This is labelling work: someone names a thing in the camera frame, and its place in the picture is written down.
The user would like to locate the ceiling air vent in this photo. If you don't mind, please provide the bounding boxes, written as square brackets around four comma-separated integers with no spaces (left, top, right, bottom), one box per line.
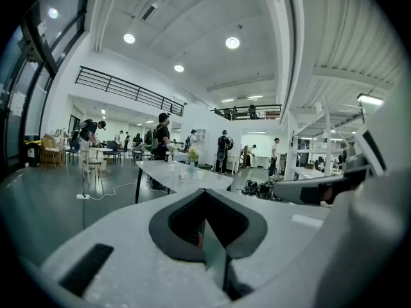
[141,1,161,21]

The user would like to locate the black bin yellow lid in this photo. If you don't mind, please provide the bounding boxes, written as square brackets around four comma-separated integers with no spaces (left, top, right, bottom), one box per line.
[24,139,42,168]

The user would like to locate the white power cable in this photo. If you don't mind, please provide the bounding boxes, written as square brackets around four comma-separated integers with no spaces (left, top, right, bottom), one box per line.
[89,181,137,201]

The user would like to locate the blue chair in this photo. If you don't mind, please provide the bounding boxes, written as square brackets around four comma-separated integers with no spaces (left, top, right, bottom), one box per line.
[66,138,81,166]

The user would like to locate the wooden chair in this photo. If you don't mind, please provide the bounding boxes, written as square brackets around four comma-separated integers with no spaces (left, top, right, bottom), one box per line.
[82,151,103,185]

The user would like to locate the backpack with reflective stripe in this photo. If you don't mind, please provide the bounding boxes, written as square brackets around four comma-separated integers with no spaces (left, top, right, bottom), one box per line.
[143,128,157,153]

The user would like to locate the black balcony railing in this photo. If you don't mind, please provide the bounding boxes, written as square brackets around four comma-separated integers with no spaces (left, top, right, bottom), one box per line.
[210,104,283,121]
[74,65,185,117]

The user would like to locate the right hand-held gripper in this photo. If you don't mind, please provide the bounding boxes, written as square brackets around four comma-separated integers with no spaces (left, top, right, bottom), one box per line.
[274,125,389,207]

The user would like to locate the black backpack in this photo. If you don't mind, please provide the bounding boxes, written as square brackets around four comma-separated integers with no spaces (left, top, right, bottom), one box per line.
[240,179,258,196]
[256,178,283,201]

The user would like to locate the black framed window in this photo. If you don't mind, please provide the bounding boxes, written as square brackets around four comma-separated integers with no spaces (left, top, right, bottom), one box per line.
[0,0,94,173]

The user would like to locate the white steel frame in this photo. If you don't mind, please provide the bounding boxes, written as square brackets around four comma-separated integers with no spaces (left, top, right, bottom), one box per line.
[287,101,367,181]

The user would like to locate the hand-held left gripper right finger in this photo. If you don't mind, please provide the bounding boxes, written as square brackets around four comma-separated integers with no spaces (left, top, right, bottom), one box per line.
[205,187,332,302]

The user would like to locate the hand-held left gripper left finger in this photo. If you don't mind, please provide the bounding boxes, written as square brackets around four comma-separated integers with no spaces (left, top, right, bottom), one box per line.
[41,187,232,308]

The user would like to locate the round white table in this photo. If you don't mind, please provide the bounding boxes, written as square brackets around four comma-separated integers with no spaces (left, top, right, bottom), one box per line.
[89,147,114,176]

